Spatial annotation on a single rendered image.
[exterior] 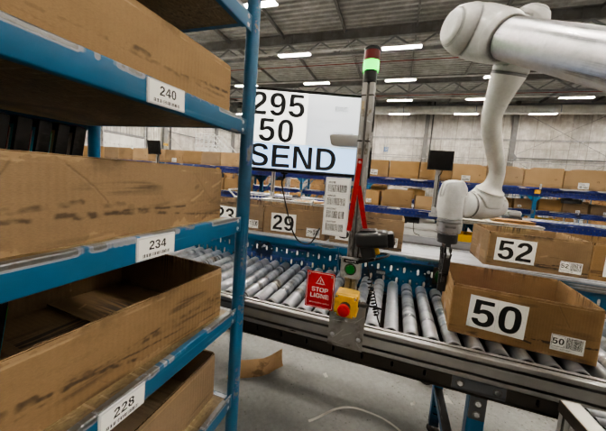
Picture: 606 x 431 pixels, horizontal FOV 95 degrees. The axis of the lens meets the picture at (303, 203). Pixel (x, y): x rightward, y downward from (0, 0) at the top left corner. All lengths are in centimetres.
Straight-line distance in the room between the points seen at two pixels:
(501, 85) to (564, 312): 72
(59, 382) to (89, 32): 39
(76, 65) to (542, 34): 84
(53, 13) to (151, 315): 38
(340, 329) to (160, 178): 79
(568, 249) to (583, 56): 106
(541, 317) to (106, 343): 111
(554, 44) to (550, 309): 74
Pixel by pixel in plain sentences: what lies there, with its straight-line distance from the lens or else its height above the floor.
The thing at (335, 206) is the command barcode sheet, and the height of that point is 115.
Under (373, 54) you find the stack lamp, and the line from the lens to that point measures 101.
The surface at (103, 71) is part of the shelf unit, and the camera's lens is 38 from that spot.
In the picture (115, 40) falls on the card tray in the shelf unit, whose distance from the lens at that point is 44.
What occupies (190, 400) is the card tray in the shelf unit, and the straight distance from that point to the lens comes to 69.
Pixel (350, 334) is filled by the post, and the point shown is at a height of 72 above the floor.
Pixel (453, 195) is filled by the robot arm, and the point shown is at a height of 121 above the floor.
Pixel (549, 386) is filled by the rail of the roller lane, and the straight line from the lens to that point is 116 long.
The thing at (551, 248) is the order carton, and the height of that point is 100.
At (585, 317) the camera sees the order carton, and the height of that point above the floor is 89.
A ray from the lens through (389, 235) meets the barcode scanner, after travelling 87.
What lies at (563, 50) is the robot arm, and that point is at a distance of 82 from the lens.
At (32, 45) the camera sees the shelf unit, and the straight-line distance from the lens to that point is 35.
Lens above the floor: 123
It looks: 5 degrees down
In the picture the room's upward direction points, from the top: 4 degrees clockwise
